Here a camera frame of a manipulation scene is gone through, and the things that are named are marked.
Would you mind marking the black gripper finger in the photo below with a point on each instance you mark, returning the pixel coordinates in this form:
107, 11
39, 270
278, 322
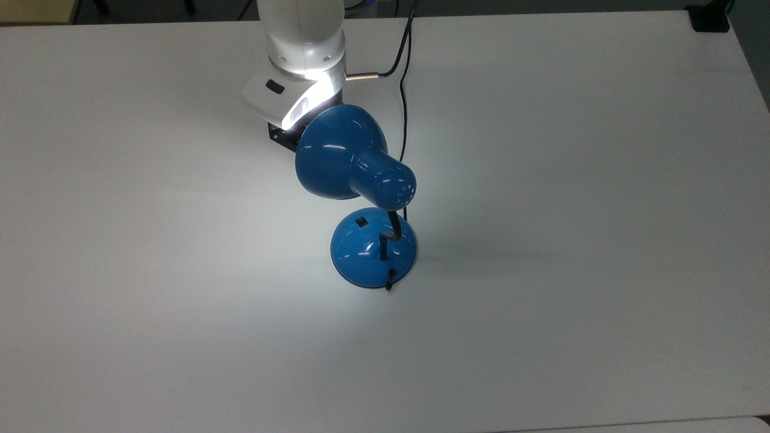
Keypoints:
284, 137

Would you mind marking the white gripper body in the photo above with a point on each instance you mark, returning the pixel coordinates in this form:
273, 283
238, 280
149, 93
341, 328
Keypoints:
280, 96

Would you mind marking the blue desk lamp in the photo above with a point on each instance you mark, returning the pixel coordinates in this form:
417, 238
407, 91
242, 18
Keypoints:
361, 198

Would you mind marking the wooden furniture piece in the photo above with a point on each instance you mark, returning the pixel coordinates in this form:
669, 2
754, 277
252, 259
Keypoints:
36, 11

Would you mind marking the black table clamp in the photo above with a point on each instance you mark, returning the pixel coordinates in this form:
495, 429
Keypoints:
710, 18

